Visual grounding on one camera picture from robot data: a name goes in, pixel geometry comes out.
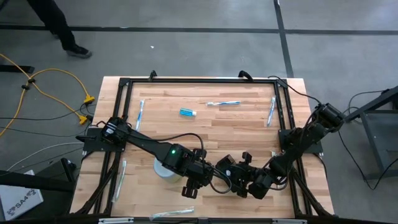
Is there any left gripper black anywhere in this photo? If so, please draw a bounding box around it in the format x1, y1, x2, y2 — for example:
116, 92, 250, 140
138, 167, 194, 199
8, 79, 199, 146
181, 148, 215, 200

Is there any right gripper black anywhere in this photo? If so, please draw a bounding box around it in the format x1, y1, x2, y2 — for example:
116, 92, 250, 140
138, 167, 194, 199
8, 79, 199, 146
229, 151, 276, 200

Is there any blue toothbrush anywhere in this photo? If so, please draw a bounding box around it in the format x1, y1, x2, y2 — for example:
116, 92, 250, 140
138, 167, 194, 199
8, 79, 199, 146
266, 96, 277, 128
206, 100, 242, 107
136, 99, 146, 128

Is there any disinfecting wipes canister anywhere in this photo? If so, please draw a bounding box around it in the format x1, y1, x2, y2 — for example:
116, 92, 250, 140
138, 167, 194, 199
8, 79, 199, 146
153, 157, 183, 184

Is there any dark metal cart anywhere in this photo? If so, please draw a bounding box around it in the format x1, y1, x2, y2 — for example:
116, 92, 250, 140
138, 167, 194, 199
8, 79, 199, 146
343, 85, 398, 181

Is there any black equipment stand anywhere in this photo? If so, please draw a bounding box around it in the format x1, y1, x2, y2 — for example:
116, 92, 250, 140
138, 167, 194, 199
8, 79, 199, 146
0, 157, 78, 194

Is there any white cardboard box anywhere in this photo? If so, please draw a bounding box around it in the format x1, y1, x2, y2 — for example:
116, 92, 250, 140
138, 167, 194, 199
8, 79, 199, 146
0, 169, 44, 222

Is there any person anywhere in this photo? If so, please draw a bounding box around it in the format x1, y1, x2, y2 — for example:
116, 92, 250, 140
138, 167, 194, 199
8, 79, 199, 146
27, 0, 93, 59

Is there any black floor bar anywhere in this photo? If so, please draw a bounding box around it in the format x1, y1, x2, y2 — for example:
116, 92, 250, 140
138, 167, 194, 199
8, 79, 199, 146
0, 64, 35, 75

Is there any black wire caddy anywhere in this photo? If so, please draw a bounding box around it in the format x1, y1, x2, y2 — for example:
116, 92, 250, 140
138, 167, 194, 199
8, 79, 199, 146
215, 154, 246, 190

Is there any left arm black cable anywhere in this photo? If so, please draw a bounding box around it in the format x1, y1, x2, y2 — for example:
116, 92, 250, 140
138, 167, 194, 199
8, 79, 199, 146
155, 133, 233, 194

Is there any silver frame bracket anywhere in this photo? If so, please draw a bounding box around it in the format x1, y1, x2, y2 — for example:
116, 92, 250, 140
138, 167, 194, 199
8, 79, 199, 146
98, 217, 135, 224
272, 218, 308, 224

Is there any black power cable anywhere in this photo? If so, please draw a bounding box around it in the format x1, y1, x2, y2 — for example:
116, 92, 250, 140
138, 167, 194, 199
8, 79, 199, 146
267, 75, 323, 105

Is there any black floor cable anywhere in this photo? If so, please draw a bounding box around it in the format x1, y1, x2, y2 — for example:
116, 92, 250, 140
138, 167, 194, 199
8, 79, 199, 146
338, 133, 398, 191
0, 102, 94, 122

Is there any yellow extension cable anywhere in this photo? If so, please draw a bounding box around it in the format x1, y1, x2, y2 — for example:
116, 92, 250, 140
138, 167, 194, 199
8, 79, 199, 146
0, 68, 96, 138
0, 53, 89, 126

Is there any white floor cable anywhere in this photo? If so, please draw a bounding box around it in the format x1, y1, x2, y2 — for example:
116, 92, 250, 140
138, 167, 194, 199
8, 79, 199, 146
6, 141, 85, 172

